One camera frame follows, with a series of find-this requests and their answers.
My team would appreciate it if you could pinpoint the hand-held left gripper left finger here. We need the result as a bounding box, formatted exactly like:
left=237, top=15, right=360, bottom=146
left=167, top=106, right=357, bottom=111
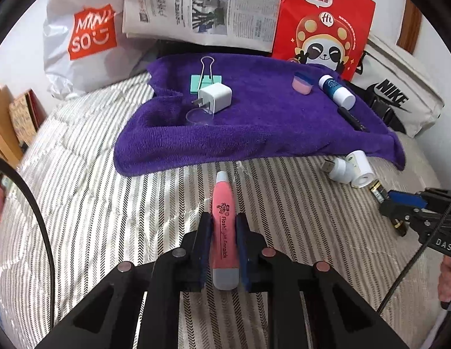
left=36, top=211, right=213, bottom=349

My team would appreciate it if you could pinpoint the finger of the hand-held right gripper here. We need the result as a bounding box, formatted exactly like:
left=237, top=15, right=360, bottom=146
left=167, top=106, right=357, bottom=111
left=391, top=214, right=430, bottom=238
left=379, top=190, right=428, bottom=219

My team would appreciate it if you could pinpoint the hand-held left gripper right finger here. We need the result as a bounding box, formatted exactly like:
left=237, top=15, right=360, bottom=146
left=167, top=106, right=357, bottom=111
left=236, top=211, right=410, bottom=349

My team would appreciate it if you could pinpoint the black gold battery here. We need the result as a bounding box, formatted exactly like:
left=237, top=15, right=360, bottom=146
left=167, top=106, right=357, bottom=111
left=369, top=182, right=390, bottom=204

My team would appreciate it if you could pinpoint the pink pen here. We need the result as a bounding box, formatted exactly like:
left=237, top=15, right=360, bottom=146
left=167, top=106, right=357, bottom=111
left=210, top=170, right=241, bottom=291

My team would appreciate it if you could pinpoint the black tube white print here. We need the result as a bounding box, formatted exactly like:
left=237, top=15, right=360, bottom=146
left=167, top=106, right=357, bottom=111
left=336, top=106, right=370, bottom=132

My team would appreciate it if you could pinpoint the purple towel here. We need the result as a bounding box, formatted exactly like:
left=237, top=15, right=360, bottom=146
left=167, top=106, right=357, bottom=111
left=113, top=54, right=407, bottom=177

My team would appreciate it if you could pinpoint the clear plastic cap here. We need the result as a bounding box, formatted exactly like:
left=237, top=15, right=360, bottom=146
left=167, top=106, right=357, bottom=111
left=185, top=108, right=215, bottom=126

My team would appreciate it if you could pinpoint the white charger plug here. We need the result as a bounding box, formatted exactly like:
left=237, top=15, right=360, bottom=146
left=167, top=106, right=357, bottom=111
left=191, top=83, right=233, bottom=114

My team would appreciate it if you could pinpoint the pink case blue lid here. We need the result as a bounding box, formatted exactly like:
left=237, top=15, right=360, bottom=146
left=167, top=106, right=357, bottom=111
left=292, top=73, right=314, bottom=95

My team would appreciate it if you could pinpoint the green binder clip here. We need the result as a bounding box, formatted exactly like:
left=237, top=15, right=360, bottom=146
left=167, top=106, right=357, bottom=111
left=189, top=56, right=224, bottom=95

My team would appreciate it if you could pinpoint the person's right hand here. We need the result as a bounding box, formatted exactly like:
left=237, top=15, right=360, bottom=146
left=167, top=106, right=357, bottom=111
left=438, top=251, right=451, bottom=311

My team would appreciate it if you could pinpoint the white cylinder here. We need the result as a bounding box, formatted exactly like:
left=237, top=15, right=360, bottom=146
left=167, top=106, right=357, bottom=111
left=346, top=150, right=375, bottom=190

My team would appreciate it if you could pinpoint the white waist bag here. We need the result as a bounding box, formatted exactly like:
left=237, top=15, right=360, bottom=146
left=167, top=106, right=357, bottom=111
left=344, top=33, right=445, bottom=139

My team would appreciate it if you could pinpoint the striped quilt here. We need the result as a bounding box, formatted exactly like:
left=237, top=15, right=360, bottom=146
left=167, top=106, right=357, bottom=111
left=0, top=69, right=444, bottom=349

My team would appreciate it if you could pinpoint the white bottle blue label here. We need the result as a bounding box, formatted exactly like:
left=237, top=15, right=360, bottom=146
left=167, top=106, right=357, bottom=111
left=318, top=74, right=356, bottom=110

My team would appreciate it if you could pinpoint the wooden headboard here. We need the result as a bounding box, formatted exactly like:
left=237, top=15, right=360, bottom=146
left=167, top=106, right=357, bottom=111
left=395, top=0, right=422, bottom=55

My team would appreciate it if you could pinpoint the red panda paper bag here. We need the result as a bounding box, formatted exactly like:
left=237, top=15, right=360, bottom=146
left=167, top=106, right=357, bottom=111
left=271, top=0, right=376, bottom=82

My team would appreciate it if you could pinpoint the white plastic shopping bag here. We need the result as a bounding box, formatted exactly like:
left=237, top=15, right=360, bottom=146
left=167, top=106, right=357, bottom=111
left=43, top=0, right=153, bottom=100

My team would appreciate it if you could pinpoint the wooden plank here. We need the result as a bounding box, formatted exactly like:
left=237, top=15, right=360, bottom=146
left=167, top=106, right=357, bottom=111
left=0, top=82, right=24, bottom=161

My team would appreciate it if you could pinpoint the newspaper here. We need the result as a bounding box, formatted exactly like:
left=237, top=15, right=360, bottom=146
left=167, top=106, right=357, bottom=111
left=122, top=0, right=287, bottom=53

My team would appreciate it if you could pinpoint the grey cable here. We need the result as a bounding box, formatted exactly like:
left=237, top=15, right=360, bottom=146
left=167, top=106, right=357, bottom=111
left=377, top=193, right=451, bottom=315

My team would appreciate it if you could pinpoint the black cable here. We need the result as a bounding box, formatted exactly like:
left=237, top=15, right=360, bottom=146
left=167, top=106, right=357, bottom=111
left=0, top=154, right=54, bottom=273

